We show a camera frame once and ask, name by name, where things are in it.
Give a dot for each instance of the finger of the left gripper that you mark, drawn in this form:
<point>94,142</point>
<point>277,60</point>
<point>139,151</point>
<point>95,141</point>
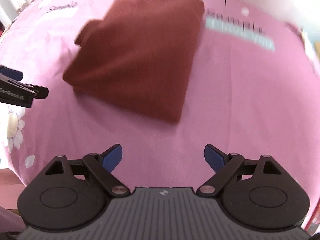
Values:
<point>11,73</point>

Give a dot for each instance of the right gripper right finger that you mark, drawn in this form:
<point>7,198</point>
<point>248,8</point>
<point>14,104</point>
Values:
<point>225,166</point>

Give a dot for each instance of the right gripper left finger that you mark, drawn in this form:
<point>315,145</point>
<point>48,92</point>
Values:
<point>100,167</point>

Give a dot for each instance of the dark red knit sweater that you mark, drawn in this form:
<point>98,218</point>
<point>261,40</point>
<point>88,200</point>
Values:
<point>139,56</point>

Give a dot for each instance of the pink floral bed sheet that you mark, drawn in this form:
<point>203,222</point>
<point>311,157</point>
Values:
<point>241,98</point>

